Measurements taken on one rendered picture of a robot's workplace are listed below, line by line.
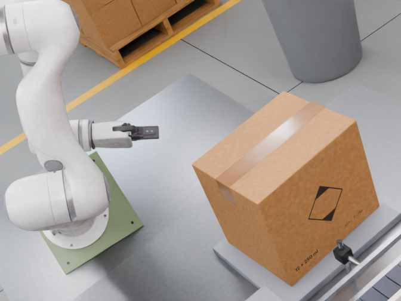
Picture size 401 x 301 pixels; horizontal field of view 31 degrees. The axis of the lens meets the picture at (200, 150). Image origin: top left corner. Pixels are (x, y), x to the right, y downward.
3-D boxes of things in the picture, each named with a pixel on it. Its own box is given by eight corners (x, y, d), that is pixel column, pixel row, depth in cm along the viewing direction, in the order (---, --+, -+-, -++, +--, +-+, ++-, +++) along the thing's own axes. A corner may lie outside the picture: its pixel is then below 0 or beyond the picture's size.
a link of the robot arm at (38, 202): (95, 225, 181) (89, 215, 158) (21, 239, 179) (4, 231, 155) (88, 178, 183) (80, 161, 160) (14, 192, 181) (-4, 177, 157)
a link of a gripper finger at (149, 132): (133, 139, 189) (159, 138, 189) (132, 135, 186) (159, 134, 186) (133, 127, 190) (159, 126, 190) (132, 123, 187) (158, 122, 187)
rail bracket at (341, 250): (370, 309, 154) (353, 258, 145) (346, 291, 160) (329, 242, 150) (380, 299, 155) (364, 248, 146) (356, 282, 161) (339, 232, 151)
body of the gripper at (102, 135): (91, 154, 193) (133, 152, 193) (86, 143, 183) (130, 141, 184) (91, 127, 195) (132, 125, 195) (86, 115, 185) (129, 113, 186)
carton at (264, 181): (292, 288, 163) (256, 204, 148) (227, 242, 181) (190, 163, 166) (380, 206, 173) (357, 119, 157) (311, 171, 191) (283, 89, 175)
